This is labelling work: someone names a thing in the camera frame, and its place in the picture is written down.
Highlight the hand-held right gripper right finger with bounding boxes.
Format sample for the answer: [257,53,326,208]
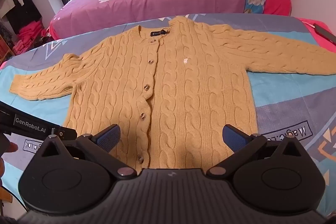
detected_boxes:
[207,124,305,178]

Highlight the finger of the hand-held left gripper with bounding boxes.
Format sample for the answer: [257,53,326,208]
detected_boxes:
[52,127,77,140]

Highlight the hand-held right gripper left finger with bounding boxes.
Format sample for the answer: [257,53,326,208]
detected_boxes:
[39,124,137,178]

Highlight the yellow cable-knit cardigan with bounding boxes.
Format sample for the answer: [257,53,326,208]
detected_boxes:
[10,16,336,170]

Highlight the pink clothes pile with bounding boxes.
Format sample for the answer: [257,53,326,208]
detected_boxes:
[14,21,46,55]

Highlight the person's left hand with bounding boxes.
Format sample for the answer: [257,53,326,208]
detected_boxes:
[0,132,19,180]

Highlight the black phone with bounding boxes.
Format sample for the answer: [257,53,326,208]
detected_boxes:
[314,24,336,45]

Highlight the white cable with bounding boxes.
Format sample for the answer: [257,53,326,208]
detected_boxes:
[299,18,316,29]

